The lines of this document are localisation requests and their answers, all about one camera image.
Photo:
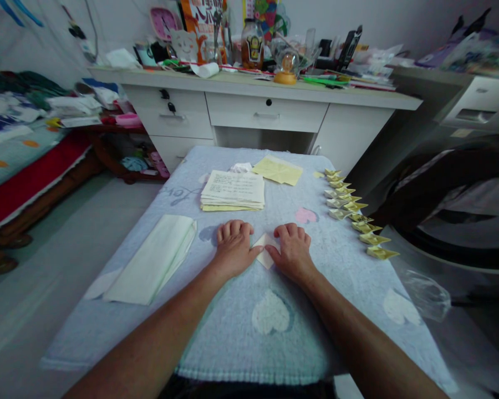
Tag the person's left hand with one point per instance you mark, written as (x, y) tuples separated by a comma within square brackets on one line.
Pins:
[(233, 251)]

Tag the person's right hand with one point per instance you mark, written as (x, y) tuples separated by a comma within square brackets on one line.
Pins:
[(293, 255)]

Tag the person's left thumb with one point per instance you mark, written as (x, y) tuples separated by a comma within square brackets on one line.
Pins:
[(258, 250)]

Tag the person's right thumb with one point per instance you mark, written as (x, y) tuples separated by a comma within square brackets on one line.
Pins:
[(272, 249)]

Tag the person's right fingers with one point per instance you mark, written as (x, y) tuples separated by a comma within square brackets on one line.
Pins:
[(292, 232)]

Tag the person's left fingers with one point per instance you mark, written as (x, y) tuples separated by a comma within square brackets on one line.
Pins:
[(235, 229)]

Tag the pale paper piece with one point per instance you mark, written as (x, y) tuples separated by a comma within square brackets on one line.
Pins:
[(265, 241)]

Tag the stack of printed yellow sheets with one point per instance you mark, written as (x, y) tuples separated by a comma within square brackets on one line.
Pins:
[(233, 189)]

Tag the crumpled white paper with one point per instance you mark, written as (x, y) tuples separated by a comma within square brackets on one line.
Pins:
[(241, 167)]

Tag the creased yellow paper sheet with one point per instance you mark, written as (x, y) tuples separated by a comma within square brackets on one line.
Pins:
[(278, 169)]

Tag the row of folded paper boats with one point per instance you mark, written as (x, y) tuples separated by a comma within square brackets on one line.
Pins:
[(355, 212)]

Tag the light blue heart towel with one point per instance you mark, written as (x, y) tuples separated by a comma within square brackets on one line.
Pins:
[(241, 316)]

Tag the long white folded paper stack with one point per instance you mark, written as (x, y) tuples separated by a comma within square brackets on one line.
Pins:
[(154, 262)]

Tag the cluttered white desk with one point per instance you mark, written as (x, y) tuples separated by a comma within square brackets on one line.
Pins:
[(274, 112)]

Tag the cluttered wooden side table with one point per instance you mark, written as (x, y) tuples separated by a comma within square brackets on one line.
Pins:
[(124, 141)]

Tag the clear plastic bag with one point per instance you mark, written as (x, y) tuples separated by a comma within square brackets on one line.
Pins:
[(428, 295)]

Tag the chair with dark clothing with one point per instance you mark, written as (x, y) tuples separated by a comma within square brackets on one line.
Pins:
[(453, 199)]

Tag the bed with bedding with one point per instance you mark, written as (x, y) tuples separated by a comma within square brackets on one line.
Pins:
[(21, 158)]

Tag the cluttered white cabinet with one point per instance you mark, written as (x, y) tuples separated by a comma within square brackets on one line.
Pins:
[(465, 83)]

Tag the blue clothes hanger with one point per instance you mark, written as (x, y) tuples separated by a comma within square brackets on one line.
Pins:
[(23, 12)]

